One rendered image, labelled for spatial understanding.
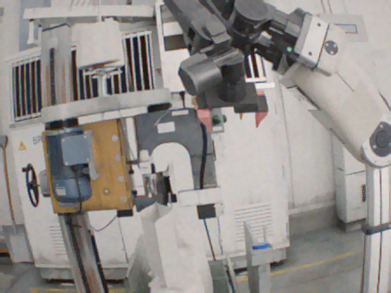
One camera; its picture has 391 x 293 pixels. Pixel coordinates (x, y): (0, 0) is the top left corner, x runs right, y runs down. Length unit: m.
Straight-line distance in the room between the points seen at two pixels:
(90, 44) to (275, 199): 3.21
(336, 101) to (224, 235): 3.68
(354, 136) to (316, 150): 4.87
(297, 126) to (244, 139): 1.44
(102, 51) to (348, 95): 0.93
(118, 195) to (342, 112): 1.06
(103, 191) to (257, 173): 2.85
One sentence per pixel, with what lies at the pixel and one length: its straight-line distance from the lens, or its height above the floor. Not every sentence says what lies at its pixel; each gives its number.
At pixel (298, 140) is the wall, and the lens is 6.42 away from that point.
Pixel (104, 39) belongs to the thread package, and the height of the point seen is 1.61.
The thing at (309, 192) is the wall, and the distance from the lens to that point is 6.49.
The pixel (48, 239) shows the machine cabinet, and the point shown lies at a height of 0.44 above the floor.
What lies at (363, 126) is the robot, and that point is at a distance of 1.61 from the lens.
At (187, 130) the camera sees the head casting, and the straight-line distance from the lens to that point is 2.31.
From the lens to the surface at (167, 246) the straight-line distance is 1.92.
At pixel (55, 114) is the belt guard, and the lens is 2.14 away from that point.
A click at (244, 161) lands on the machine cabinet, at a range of 5.06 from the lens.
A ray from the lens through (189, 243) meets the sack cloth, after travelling 2.59.
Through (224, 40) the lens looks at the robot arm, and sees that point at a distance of 1.29.
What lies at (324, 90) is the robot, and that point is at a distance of 1.52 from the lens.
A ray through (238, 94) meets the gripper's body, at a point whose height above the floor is 1.35.
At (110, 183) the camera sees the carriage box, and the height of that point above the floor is 1.12.
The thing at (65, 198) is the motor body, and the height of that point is 1.10.
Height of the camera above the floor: 1.33
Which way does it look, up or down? 3 degrees down
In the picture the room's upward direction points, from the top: 7 degrees counter-clockwise
